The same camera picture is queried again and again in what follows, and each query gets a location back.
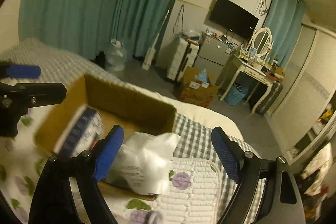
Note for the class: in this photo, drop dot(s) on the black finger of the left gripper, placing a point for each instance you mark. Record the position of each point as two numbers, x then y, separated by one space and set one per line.
34 94

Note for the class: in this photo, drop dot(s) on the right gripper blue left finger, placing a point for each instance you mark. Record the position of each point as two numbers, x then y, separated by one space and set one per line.
53 201

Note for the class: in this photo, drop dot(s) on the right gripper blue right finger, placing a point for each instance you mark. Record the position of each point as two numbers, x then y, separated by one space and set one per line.
280 200

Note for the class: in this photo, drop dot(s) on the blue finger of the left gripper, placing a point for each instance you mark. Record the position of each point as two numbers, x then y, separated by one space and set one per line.
20 71

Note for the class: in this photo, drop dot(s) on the blue tissue packet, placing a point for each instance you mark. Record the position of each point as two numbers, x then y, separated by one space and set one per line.
82 132

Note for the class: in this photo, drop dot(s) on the large tissue pack plastic bag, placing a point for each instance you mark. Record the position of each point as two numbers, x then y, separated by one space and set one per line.
143 163

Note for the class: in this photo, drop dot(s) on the grey checkered bed sheet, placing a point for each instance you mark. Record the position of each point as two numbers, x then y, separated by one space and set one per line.
131 108

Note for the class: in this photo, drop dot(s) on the floral white quilted mat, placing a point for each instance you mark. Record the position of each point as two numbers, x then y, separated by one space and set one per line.
192 193

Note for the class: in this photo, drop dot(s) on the clear water jug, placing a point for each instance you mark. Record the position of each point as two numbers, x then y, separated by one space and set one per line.
115 56

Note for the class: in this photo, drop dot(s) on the brown cardboard box on bed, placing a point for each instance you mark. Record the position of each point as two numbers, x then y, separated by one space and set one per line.
103 97

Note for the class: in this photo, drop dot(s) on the white louvered wardrobe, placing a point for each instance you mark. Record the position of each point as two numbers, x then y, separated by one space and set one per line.
308 88

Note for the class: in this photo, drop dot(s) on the dark suitcase by wardrobe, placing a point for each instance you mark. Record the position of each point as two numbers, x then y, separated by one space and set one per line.
264 106

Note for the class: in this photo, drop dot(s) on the white stick vacuum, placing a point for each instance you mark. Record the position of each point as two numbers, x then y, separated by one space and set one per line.
151 51

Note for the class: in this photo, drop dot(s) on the blue laundry basket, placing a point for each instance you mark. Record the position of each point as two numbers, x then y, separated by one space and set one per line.
236 93

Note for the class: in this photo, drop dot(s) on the cardboard box on floor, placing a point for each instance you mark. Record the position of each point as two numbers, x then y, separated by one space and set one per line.
195 91

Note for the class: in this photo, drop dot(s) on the white suitcase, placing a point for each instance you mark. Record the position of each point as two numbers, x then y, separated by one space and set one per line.
184 54

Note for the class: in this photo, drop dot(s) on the white dressing table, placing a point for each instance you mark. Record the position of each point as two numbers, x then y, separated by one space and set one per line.
236 69

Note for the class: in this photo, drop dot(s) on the white oval vanity mirror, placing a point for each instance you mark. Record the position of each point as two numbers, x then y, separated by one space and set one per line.
261 42

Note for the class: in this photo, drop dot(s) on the silver mini fridge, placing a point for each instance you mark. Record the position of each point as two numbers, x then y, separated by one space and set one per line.
212 56

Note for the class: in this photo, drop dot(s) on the teal window curtain right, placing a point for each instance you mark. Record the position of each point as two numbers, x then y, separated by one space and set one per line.
284 20

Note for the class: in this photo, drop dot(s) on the black wall television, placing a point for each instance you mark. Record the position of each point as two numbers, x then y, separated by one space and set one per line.
234 18

